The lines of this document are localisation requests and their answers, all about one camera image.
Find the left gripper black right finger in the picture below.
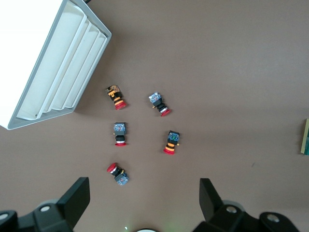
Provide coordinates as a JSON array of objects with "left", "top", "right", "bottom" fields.
[{"left": 193, "top": 178, "right": 263, "bottom": 232}]

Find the white stepped storage bin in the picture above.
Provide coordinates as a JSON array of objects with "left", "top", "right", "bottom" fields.
[{"left": 0, "top": 0, "right": 112, "bottom": 131}]

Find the green load switch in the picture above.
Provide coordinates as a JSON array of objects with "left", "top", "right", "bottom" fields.
[{"left": 300, "top": 118, "right": 309, "bottom": 155}]

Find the red button switch orange ring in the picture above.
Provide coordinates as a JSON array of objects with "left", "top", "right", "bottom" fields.
[{"left": 163, "top": 130, "right": 182, "bottom": 155}]

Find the red button switch orange body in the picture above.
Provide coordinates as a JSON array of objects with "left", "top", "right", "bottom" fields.
[{"left": 105, "top": 84, "right": 127, "bottom": 111}]

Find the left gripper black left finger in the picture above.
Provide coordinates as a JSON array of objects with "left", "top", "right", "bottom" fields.
[{"left": 18, "top": 177, "right": 91, "bottom": 232}]

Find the red button switch blue block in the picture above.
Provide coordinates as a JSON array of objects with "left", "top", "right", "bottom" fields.
[
  {"left": 112, "top": 122, "right": 129, "bottom": 147},
  {"left": 148, "top": 91, "right": 172, "bottom": 117},
  {"left": 106, "top": 162, "right": 130, "bottom": 187}
]

